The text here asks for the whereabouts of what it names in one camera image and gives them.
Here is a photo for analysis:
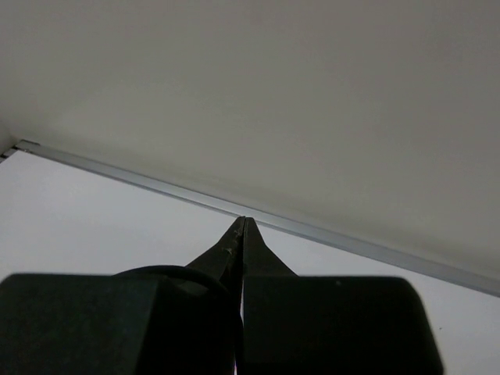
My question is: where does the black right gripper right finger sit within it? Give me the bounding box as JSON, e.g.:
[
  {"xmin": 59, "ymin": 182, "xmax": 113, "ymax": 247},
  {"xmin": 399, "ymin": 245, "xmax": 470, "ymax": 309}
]
[{"xmin": 241, "ymin": 218, "xmax": 445, "ymax": 374}]

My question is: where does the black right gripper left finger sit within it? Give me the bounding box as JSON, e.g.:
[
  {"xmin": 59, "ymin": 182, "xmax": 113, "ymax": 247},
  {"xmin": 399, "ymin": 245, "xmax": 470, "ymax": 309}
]
[{"xmin": 1, "ymin": 218, "xmax": 245, "ymax": 374}]

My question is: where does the aluminium table edge rail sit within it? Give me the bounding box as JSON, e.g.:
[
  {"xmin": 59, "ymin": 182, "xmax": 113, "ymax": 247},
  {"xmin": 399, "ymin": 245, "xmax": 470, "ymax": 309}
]
[{"xmin": 1, "ymin": 140, "xmax": 499, "ymax": 297}]

